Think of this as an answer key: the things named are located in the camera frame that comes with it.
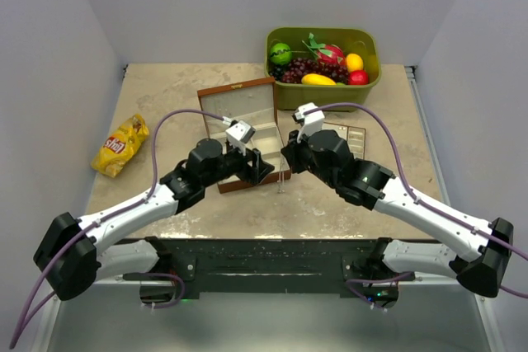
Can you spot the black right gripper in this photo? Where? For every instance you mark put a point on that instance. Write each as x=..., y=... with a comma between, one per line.
x=291, y=152

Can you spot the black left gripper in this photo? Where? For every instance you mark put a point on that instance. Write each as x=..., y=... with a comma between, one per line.
x=258, y=171

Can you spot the brown jewelry box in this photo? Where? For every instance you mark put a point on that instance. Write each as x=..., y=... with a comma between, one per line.
x=253, y=102

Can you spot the brown ring earring tray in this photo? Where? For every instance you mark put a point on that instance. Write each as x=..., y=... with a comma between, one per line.
x=354, y=136

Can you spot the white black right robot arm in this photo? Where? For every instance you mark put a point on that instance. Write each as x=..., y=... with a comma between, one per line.
x=468, y=249

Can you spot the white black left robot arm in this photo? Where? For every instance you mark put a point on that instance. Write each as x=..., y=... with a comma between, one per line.
x=69, y=255

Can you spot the yellow toy mango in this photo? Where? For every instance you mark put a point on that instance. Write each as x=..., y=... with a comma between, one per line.
x=317, y=80

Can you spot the purple toy grapes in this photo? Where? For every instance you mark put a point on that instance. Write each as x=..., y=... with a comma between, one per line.
x=297, y=68

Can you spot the red toy apple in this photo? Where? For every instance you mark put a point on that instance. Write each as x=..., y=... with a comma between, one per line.
x=358, y=78

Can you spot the green toy melon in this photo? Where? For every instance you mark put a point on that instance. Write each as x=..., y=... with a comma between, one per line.
x=280, y=54

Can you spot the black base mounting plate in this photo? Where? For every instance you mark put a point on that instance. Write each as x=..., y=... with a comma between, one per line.
x=346, y=267

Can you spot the pink toy dragon fruit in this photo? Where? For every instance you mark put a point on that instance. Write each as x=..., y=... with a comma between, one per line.
x=324, y=53

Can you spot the yellow orange toy lemon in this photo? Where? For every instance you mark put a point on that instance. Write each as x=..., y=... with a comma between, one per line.
x=354, y=62

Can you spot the yellow potato chips bag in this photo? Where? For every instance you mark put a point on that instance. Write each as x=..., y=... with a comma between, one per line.
x=121, y=146

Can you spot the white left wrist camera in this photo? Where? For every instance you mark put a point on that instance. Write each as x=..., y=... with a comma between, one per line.
x=238, y=134

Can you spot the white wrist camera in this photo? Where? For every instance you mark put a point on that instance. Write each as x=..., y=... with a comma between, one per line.
x=238, y=134
x=310, y=119

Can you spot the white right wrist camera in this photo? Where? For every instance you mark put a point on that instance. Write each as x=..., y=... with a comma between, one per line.
x=310, y=119

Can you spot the aluminium frame rail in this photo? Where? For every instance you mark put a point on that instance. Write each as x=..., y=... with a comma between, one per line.
x=485, y=310

